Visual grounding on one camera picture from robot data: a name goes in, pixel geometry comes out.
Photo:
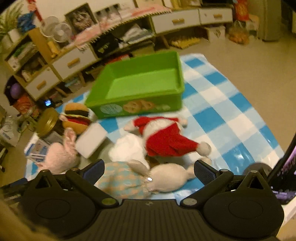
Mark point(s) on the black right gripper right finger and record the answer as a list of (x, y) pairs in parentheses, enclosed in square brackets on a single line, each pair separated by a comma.
[(214, 181)]

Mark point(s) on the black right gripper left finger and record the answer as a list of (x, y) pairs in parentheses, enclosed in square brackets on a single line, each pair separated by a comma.
[(85, 179)]

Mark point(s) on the pink fluffy plush toy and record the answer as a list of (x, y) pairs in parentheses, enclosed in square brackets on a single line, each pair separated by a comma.
[(61, 157)]

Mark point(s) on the cream bunny plush doll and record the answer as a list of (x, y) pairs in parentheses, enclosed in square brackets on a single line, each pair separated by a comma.
[(133, 180)]

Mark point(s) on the white soft cloth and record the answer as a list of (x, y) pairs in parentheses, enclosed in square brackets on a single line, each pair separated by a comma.
[(127, 148)]

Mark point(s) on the red santa plush toy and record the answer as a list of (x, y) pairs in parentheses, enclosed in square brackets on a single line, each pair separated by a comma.
[(162, 137)]

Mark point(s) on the white foam sponge block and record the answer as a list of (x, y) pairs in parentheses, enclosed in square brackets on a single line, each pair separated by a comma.
[(90, 140)]

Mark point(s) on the small milk carton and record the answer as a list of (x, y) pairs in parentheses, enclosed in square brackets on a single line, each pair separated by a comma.
[(37, 151)]

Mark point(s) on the hamburger plush toy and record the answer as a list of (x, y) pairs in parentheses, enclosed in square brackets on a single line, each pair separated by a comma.
[(75, 116)]

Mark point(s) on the glass jar gold lid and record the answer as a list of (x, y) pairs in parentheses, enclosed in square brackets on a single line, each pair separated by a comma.
[(49, 126)]

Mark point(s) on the blue white checkered mat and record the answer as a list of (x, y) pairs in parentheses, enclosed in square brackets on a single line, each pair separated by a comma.
[(217, 113)]

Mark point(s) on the purple ball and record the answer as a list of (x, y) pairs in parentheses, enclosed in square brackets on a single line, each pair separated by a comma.
[(16, 91)]

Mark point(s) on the green plastic storage bin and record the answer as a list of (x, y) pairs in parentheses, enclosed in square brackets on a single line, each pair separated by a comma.
[(146, 84)]

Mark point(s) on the wooden tv cabinet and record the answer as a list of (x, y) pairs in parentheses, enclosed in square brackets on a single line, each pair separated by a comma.
[(40, 64)]

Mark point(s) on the egg tray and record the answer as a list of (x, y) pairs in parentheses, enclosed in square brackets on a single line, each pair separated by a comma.
[(184, 42)]

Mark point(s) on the pink lace cloth runner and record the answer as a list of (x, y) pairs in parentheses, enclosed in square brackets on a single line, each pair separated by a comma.
[(94, 32)]

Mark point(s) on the white cardboard box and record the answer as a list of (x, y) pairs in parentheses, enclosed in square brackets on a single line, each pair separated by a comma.
[(214, 34)]

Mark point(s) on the bag of oranges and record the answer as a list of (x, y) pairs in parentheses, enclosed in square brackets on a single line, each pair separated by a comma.
[(238, 33)]

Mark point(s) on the white desk fan pair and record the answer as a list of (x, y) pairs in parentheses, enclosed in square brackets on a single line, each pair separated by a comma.
[(52, 28)]

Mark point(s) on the framed cat picture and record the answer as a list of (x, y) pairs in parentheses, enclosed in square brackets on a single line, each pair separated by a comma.
[(80, 18)]

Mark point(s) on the blue stitch plush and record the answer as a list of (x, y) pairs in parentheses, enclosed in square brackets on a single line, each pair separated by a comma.
[(26, 22)]

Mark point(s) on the red gift box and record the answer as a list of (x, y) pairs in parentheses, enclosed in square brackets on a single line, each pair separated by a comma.
[(241, 10)]

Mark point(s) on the grey refrigerator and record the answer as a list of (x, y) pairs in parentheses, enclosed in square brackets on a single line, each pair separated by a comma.
[(269, 13)]

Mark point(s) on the potted green plant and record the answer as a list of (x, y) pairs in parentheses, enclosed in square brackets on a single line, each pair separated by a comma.
[(10, 33)]

